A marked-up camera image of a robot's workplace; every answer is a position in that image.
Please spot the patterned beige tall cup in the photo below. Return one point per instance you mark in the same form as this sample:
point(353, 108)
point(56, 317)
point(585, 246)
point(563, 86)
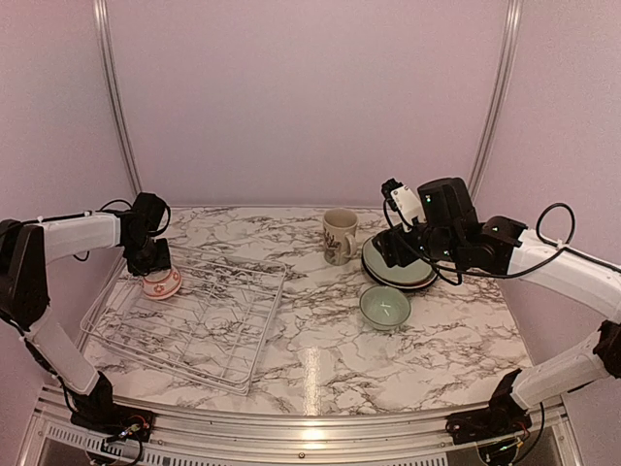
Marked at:
point(339, 236)

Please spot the front aluminium rail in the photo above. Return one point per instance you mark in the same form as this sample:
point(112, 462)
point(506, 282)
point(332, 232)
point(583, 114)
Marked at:
point(192, 437)

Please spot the right aluminium frame post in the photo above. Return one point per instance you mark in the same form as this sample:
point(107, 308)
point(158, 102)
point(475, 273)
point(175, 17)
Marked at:
point(508, 51)

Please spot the black red plate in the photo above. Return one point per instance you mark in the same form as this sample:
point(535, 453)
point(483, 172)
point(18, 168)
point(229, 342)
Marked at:
point(422, 286)

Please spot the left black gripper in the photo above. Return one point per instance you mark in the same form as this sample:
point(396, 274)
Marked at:
point(163, 261)

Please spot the large white plate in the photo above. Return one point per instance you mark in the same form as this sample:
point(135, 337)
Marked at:
point(433, 276)

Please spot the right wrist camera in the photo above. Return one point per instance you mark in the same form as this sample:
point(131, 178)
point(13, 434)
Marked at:
point(404, 202)

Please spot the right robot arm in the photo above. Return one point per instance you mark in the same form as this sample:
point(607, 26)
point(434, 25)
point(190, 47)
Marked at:
point(439, 226)

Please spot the white red small bowl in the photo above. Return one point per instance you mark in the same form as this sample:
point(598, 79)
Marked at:
point(162, 285)

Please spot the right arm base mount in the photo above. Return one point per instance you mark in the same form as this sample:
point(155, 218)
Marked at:
point(501, 416)

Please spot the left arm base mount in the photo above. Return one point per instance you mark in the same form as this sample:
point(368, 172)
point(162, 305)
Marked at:
point(97, 411)

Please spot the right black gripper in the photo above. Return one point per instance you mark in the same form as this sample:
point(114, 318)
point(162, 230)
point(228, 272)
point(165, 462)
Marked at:
point(394, 244)

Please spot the white wire dish rack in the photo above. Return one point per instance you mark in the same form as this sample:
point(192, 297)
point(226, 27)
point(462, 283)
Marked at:
point(211, 331)

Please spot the aluminium frame post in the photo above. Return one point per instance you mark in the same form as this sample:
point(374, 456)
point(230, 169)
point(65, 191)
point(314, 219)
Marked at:
point(508, 51)
point(105, 41)

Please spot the left aluminium frame post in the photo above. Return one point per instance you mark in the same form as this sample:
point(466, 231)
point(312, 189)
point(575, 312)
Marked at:
point(105, 41)

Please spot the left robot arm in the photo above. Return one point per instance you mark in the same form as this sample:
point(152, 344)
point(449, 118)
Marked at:
point(29, 247)

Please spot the small pale green cup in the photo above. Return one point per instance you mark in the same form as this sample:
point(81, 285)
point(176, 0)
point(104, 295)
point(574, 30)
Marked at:
point(384, 308)

